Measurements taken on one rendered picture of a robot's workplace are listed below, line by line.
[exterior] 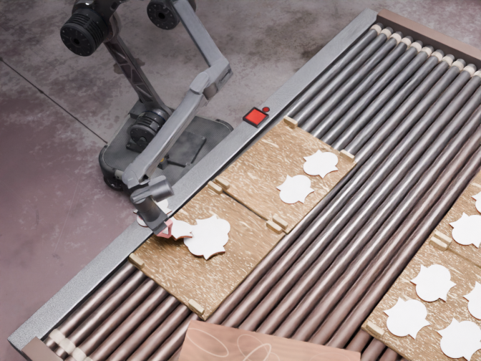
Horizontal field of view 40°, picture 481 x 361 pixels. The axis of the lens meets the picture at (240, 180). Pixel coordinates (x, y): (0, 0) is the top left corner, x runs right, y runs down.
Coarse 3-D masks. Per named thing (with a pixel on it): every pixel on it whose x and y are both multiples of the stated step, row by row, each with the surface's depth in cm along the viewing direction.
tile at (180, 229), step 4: (172, 220) 223; (176, 220) 224; (176, 224) 222; (180, 224) 223; (184, 224) 224; (188, 224) 225; (172, 228) 218; (176, 228) 219; (180, 228) 220; (184, 228) 221; (188, 228) 222; (192, 228) 223; (164, 232) 214; (172, 232) 216; (176, 232) 217; (180, 232) 218; (184, 232) 219; (188, 232) 220; (172, 236) 215; (176, 236) 215; (180, 236) 216; (184, 236) 218; (188, 236) 218; (192, 236) 219
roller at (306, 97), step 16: (368, 32) 291; (352, 48) 285; (336, 64) 278; (320, 80) 273; (304, 96) 267; (288, 112) 262; (128, 272) 220; (112, 288) 216; (96, 304) 213; (80, 320) 210; (48, 336) 207; (64, 336) 207
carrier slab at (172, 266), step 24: (192, 216) 230; (216, 216) 230; (240, 216) 229; (168, 240) 224; (240, 240) 223; (264, 240) 223; (168, 264) 218; (192, 264) 218; (216, 264) 218; (240, 264) 217; (168, 288) 213; (192, 288) 213; (216, 288) 212
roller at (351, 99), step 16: (400, 48) 284; (384, 64) 278; (368, 80) 272; (352, 96) 267; (336, 112) 261; (320, 128) 256; (160, 288) 215; (144, 304) 211; (128, 320) 208; (112, 336) 205; (96, 352) 202
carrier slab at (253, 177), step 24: (264, 144) 250; (288, 144) 250; (312, 144) 249; (240, 168) 243; (264, 168) 243; (288, 168) 242; (240, 192) 236; (264, 192) 236; (264, 216) 229; (288, 216) 229
